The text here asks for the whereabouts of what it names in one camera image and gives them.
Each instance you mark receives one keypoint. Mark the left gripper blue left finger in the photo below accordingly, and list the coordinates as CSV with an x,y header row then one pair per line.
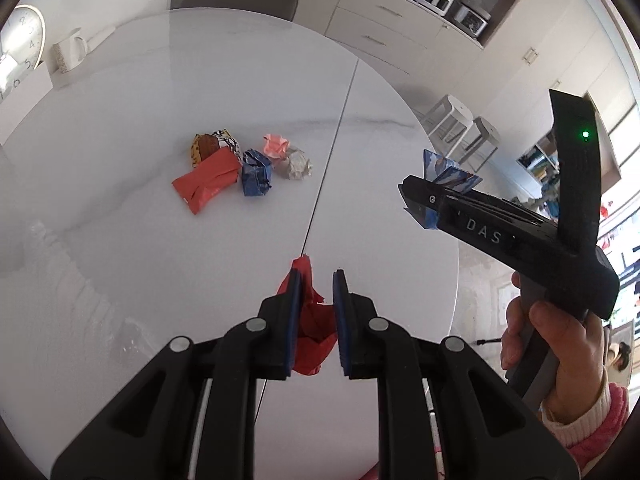
x,y
294,302

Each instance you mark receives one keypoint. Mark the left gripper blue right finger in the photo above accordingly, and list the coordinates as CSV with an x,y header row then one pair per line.
x,y
342,311

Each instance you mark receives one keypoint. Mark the red paper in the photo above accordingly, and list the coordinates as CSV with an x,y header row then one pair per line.
x,y
316,336

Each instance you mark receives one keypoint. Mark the red snack wrapper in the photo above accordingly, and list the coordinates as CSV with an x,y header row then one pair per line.
x,y
209,178

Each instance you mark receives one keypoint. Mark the blue patterned wrapper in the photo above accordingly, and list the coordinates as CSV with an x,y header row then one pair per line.
x,y
446,172

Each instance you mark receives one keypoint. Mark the clear plastic bottle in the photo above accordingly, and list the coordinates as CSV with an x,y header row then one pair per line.
x,y
92,316

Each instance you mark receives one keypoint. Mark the person right hand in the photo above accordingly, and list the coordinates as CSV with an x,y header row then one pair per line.
x,y
577,345

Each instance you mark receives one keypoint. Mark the teal grey kids chair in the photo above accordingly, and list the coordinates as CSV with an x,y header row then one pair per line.
x,y
549,201

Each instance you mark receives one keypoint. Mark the dark blue crumpled wrapper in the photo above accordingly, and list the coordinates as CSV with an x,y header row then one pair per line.
x,y
256,173

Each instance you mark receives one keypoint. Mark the grey stool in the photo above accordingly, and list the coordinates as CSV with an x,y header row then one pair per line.
x,y
487,134

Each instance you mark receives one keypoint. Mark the pink crumpled paper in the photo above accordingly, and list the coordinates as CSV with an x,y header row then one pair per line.
x,y
275,146

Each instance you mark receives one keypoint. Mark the white stool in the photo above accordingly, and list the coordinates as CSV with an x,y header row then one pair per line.
x,y
451,118

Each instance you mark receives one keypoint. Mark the patterned yellow brown snack pack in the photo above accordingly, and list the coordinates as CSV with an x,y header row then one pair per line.
x,y
207,144

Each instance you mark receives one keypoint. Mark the silver microwave oven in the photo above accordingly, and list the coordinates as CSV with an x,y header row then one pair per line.
x,y
470,18

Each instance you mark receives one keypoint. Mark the round white wall clock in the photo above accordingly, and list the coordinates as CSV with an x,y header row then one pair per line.
x,y
23,36

